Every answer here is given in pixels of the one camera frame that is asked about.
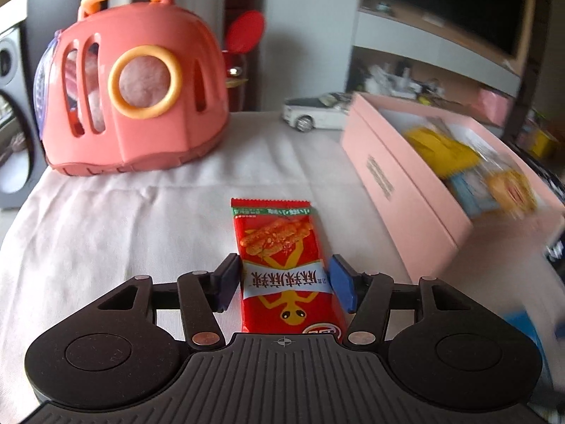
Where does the blue white milk packet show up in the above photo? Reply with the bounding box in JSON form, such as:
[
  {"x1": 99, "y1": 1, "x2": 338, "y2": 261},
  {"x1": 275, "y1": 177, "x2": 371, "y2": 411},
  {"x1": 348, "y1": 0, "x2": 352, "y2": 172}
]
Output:
[{"x1": 447, "y1": 169, "x2": 500, "y2": 218}]

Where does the yellow mini bread packet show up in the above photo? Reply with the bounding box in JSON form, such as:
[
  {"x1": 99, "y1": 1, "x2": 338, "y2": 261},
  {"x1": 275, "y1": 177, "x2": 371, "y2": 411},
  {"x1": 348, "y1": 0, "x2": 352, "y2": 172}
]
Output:
[{"x1": 484, "y1": 170, "x2": 537, "y2": 217}]

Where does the pink toy pet carrier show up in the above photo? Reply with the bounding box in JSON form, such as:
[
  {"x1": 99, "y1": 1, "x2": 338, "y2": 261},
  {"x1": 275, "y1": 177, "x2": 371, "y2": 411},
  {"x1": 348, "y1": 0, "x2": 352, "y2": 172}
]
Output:
[{"x1": 34, "y1": 0, "x2": 229, "y2": 176}]

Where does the pink cardboard box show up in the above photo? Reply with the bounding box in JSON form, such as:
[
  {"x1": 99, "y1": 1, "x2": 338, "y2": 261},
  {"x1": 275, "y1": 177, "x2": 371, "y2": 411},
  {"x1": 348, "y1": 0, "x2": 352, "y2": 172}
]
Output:
[{"x1": 341, "y1": 93, "x2": 564, "y2": 281}]

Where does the red snack packet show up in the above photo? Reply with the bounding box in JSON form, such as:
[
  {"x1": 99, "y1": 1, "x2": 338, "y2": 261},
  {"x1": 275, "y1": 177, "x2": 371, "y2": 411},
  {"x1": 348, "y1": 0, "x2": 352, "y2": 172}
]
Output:
[{"x1": 231, "y1": 198, "x2": 346, "y2": 341}]

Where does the pink bag on shelf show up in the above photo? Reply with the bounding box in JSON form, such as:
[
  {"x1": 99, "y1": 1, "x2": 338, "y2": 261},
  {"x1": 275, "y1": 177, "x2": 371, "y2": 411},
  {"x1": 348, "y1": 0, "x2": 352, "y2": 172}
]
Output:
[{"x1": 470, "y1": 87, "x2": 513, "y2": 127}]

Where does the blue snack packet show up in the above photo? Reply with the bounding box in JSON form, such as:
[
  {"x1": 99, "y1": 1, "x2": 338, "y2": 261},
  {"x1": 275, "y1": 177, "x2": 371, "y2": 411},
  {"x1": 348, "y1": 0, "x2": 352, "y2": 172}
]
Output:
[{"x1": 503, "y1": 310, "x2": 549, "y2": 371}]

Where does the yellow snack packet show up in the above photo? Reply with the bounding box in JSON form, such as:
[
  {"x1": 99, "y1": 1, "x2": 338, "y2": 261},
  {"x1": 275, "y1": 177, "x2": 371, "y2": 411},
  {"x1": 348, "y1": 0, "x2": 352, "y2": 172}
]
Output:
[{"x1": 403, "y1": 127, "x2": 482, "y2": 180}]

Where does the white TV cabinet shelf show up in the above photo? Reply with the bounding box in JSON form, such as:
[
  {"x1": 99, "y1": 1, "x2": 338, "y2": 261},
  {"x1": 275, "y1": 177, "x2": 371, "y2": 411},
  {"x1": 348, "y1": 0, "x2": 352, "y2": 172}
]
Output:
[{"x1": 345, "y1": 0, "x2": 531, "y2": 111}]

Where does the toy car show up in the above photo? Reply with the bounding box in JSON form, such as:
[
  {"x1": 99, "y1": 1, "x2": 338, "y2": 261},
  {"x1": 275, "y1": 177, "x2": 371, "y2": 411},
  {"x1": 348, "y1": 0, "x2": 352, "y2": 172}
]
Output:
[{"x1": 281, "y1": 92, "x2": 352, "y2": 133}]

